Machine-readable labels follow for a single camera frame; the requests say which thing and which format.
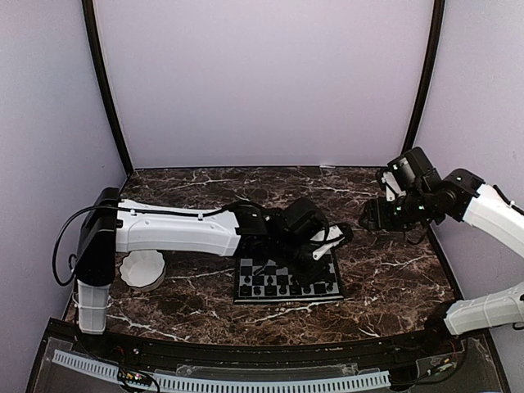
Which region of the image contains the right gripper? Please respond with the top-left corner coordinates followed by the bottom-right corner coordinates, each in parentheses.
top-left (360, 188), bottom-right (433, 231)

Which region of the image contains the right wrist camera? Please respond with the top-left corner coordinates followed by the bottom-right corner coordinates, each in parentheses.
top-left (387, 147), bottom-right (434, 191)

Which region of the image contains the black front rail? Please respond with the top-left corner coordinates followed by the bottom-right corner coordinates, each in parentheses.
top-left (44, 317), bottom-right (488, 369)

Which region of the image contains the black white chessboard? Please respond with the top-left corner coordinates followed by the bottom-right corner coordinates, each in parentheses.
top-left (233, 253), bottom-right (344, 305)

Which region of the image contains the black frame post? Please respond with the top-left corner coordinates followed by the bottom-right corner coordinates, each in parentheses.
top-left (400, 0), bottom-right (446, 153)
top-left (81, 0), bottom-right (134, 176)

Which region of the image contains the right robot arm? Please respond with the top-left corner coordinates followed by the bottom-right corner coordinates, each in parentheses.
top-left (359, 164), bottom-right (523, 355)

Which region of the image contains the white perforated cable tray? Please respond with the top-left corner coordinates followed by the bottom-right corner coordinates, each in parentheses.
top-left (51, 350), bottom-right (391, 392)

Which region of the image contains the black corner piece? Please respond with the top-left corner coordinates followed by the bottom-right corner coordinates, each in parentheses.
top-left (240, 285), bottom-right (251, 296)

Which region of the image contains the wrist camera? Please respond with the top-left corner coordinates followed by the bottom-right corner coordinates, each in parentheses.
top-left (282, 197), bottom-right (328, 242)
top-left (387, 147), bottom-right (434, 191)

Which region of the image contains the right black frame post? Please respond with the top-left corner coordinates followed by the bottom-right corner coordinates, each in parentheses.
top-left (400, 0), bottom-right (446, 153)

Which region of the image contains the white scalloped bowl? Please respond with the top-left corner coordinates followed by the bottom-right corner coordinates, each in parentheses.
top-left (120, 250), bottom-right (166, 291)

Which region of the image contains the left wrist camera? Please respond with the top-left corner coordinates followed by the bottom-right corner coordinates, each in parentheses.
top-left (282, 197), bottom-right (328, 242)

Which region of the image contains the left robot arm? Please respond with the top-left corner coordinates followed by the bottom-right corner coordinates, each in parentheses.
top-left (52, 187), bottom-right (345, 357)

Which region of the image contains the left black frame post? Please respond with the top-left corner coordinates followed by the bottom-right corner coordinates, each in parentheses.
top-left (81, 0), bottom-right (134, 176)

